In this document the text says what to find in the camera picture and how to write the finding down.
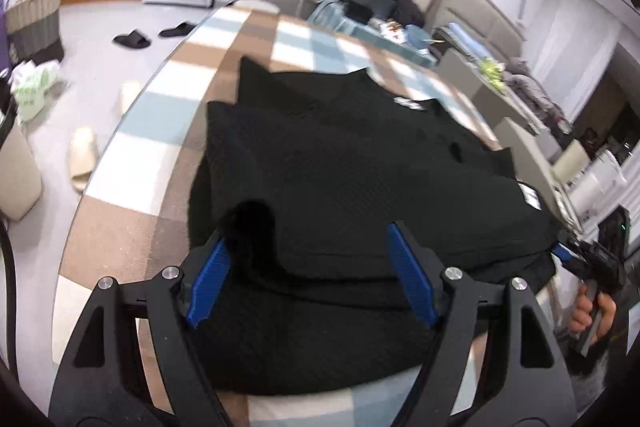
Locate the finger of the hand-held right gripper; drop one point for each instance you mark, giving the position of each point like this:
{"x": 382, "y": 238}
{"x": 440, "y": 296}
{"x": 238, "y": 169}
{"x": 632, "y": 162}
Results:
{"x": 562, "y": 254}

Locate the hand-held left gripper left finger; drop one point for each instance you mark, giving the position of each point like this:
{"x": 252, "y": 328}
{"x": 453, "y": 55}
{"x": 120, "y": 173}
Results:
{"x": 210, "y": 277}

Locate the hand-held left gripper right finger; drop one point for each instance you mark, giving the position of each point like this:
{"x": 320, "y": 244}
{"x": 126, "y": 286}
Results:
{"x": 410, "y": 277}

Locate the black knit sweater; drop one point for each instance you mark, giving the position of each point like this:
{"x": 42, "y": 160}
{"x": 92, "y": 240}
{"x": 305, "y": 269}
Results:
{"x": 350, "y": 167}

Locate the person's right hand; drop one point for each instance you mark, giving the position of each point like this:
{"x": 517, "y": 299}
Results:
{"x": 607, "y": 312}

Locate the white air purifier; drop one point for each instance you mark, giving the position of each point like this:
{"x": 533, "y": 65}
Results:
{"x": 597, "y": 187}

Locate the cream canister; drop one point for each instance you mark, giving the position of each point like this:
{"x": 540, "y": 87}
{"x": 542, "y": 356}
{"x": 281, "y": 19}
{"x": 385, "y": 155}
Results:
{"x": 570, "y": 159}

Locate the grey bench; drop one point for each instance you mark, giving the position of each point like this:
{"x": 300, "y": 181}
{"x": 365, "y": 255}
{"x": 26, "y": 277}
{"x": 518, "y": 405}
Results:
{"x": 465, "y": 77}
{"x": 525, "y": 157}

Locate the checkered tablecloth table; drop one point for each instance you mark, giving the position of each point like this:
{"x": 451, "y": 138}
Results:
{"x": 150, "y": 142}

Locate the grey blanket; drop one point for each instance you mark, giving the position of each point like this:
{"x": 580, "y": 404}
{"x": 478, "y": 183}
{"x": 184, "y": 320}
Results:
{"x": 535, "y": 94}

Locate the beige slipper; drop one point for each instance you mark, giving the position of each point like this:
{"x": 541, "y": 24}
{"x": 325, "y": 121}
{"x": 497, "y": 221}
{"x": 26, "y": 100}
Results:
{"x": 82, "y": 157}

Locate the green toy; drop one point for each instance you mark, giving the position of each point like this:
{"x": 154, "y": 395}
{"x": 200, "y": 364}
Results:
{"x": 490, "y": 68}

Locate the beige waste bin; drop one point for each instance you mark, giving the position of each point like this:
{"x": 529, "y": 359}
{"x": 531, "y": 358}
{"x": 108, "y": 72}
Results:
{"x": 17, "y": 177}

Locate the white curtain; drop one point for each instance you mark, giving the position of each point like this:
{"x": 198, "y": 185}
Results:
{"x": 565, "y": 37}

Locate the blue pillow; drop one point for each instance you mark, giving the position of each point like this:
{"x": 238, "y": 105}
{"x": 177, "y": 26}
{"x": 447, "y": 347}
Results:
{"x": 467, "y": 39}

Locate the blue bowl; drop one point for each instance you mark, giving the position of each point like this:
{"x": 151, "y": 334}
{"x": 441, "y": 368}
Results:
{"x": 417, "y": 36}

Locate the black slipper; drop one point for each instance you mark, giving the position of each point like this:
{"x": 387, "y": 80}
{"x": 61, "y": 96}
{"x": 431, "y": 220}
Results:
{"x": 132, "y": 40}
{"x": 177, "y": 30}

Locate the white plastic bag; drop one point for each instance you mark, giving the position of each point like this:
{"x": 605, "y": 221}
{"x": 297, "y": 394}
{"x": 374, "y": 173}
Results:
{"x": 32, "y": 87}

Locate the grey upholstered bed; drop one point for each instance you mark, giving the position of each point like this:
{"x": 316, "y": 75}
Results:
{"x": 465, "y": 7}

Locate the small table with green cloth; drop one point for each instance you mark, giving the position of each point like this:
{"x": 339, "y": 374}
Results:
{"x": 330, "y": 14}

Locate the black box appliance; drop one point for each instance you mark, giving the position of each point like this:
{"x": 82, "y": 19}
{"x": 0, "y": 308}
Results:
{"x": 370, "y": 2}

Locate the woven basket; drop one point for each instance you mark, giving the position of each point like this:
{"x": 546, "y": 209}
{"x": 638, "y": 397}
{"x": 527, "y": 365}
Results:
{"x": 35, "y": 22}

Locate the purple bag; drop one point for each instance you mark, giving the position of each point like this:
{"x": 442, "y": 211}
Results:
{"x": 3, "y": 47}

